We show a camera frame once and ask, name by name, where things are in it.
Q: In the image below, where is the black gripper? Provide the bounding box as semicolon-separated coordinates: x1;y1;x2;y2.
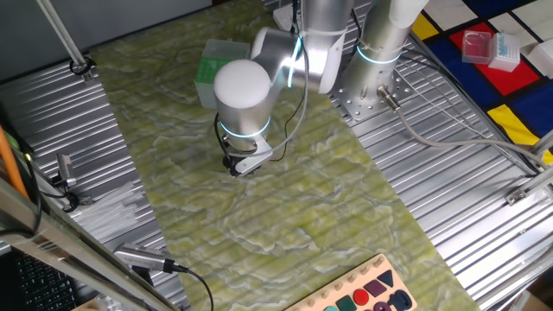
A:
221;154;243;179

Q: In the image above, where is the green pipette tip holder box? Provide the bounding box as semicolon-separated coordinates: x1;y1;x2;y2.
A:
193;38;252;110

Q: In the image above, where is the white pipette tip rack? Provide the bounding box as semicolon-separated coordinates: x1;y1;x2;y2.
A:
487;32;522;73

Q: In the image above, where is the green marble pattern mat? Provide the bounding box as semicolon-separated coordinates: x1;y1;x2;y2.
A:
88;0;483;311

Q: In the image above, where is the white power strip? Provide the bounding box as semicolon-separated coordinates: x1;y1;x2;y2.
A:
271;3;297;32

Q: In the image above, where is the wooden shape puzzle board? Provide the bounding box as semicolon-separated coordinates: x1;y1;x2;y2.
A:
283;253;419;311

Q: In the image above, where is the black pole clamp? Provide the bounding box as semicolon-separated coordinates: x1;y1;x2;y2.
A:
68;55;98;78

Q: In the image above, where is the green square puzzle piece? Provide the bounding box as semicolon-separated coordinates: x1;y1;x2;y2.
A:
335;295;358;311

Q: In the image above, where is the purple puzzle piece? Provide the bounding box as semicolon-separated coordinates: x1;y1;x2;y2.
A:
363;279;388;298

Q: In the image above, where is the cardboard box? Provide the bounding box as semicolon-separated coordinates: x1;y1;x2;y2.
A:
512;288;553;311
71;299;103;311

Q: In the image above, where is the aluminium pole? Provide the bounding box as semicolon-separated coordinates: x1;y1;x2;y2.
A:
35;0;94;83

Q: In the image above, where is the blue puzzle piece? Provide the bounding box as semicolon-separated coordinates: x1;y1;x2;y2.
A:
387;289;414;311

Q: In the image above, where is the black keyboard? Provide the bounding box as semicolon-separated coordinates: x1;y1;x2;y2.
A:
15;252;81;311

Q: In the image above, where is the colourful chequered cloth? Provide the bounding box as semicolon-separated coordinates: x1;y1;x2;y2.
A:
410;0;553;166

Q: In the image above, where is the clear pink plastic box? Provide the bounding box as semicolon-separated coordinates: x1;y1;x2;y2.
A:
461;29;493;66

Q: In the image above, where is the white plastic box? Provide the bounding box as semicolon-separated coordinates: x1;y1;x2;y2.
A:
529;38;553;79

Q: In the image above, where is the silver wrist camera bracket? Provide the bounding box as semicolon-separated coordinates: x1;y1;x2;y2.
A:
232;136;274;177

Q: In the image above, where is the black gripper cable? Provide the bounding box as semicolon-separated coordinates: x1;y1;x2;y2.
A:
268;0;311;164

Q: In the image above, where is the black camera cable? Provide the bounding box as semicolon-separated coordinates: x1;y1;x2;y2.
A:
162;257;216;311

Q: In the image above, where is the ribbed silver depth camera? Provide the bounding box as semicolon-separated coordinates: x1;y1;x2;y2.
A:
112;242;166;272

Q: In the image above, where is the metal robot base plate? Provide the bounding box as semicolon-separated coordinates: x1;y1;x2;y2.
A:
317;51;416;123

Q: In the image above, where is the black camera stand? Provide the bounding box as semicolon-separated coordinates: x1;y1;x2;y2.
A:
130;265;156;289

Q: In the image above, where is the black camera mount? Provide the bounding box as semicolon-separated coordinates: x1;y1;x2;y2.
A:
51;175;83;213

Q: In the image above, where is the thick grey robot cable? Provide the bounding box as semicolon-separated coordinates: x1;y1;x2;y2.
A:
375;85;550;170

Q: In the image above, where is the aluminium frame bar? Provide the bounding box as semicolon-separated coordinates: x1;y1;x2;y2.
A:
0;179;181;311

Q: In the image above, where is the orange cable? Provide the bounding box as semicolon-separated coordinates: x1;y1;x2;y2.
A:
0;124;30;200

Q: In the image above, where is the aluminium extrusion with bracket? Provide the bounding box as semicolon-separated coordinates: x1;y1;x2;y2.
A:
504;129;553;207

